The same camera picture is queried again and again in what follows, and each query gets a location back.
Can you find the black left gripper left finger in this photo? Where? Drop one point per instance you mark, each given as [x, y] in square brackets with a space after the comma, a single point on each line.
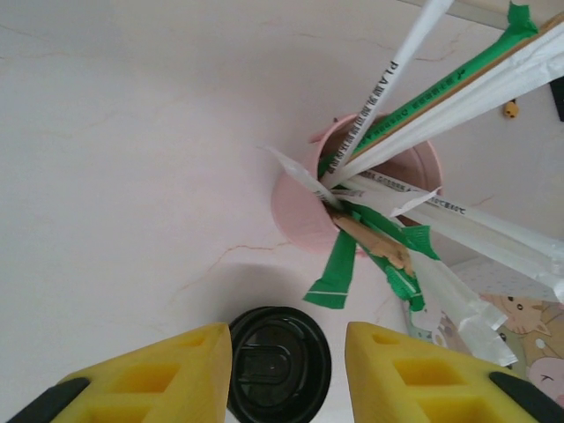
[176, 379]

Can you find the white wrapped straw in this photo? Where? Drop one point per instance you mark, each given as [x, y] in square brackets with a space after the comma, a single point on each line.
[299, 174]
[484, 233]
[506, 75]
[458, 308]
[396, 70]

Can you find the pink straw cup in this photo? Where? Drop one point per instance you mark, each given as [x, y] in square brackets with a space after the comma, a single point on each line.
[299, 216]

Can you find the black sachet holder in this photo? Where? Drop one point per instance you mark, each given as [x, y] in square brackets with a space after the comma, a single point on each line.
[558, 101]

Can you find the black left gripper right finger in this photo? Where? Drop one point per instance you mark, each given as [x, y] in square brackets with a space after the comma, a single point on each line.
[418, 379]

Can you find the small yellow object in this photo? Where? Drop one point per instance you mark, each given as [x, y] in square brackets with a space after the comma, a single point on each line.
[511, 109]

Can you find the white printed paper bag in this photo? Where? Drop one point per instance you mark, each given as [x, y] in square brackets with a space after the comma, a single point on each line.
[529, 326]

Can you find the black plastic cup lid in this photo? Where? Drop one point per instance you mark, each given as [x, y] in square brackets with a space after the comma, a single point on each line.
[273, 352]

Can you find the green straw wrapper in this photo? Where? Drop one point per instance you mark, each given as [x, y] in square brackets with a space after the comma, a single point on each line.
[401, 279]
[337, 269]

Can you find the brown wooden stirrer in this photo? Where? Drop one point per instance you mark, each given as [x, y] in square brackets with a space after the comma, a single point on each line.
[374, 244]

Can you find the brown paper straw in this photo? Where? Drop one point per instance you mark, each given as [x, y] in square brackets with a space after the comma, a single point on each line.
[551, 22]

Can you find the green straw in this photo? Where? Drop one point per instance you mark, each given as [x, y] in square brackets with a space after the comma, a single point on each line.
[440, 90]

